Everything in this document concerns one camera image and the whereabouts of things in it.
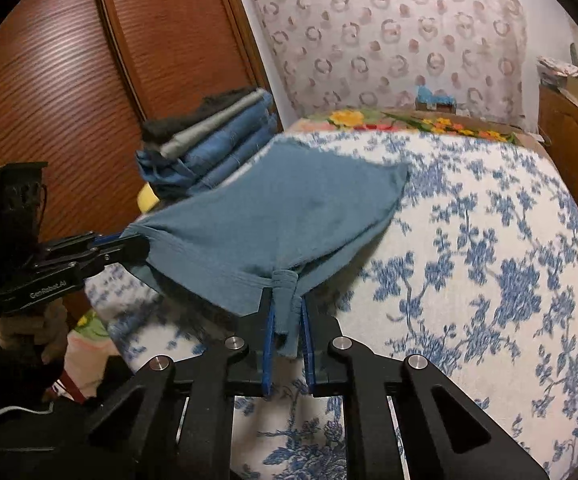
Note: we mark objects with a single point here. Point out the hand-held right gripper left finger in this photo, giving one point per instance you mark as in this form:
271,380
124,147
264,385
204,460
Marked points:
269,340

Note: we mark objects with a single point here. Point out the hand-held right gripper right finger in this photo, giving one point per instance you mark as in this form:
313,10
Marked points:
308,345

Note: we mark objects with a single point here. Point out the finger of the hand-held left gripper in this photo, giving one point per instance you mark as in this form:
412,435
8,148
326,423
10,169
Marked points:
104,260
99,245

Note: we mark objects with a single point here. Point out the blue shorts pants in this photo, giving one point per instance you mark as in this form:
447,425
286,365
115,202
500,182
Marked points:
279,210

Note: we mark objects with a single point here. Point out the person's left hand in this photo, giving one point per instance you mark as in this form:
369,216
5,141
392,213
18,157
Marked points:
51,330

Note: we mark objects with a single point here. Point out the yellow cloth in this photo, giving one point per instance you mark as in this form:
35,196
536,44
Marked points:
148,199

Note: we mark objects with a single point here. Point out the pink green patterned cloth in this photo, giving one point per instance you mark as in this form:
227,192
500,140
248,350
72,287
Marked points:
86,350

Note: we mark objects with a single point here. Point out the folded blue jeans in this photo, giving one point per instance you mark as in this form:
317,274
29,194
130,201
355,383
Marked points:
219,155

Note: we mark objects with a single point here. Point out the folded black garment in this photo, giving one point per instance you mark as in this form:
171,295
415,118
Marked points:
189,117

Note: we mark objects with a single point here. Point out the folded grey garment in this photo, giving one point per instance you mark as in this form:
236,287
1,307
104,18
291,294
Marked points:
209,127

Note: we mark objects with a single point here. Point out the blue floral bed sheet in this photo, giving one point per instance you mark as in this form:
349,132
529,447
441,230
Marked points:
469,270

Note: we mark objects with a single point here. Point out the colourful flower blanket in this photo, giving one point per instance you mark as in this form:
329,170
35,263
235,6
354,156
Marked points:
419,122

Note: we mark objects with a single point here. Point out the blue plastic bag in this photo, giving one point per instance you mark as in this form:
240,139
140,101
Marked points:
431,92

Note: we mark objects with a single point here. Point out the circle patterned curtain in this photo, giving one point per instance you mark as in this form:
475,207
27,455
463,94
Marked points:
394,35

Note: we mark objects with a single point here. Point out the stack of papers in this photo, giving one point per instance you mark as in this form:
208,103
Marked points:
556,70

